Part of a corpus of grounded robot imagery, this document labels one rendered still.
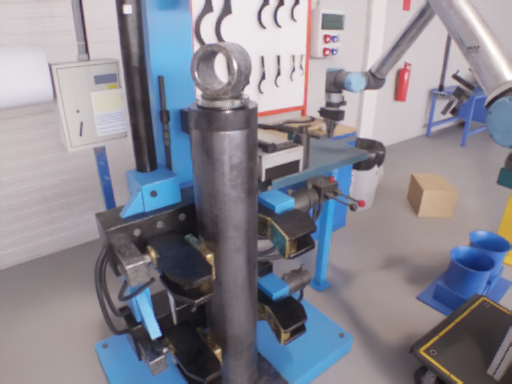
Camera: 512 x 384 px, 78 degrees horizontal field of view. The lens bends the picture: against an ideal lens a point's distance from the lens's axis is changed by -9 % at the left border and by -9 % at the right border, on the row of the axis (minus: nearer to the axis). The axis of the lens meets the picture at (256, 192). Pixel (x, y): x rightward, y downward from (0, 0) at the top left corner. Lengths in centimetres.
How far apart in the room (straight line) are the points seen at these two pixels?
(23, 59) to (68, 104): 26
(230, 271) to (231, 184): 33
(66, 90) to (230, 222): 100
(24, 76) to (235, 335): 136
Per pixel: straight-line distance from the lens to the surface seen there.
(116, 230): 124
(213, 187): 106
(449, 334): 203
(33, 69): 168
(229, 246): 116
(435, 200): 370
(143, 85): 129
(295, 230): 129
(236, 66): 98
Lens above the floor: 168
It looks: 26 degrees down
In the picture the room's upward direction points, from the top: straight up
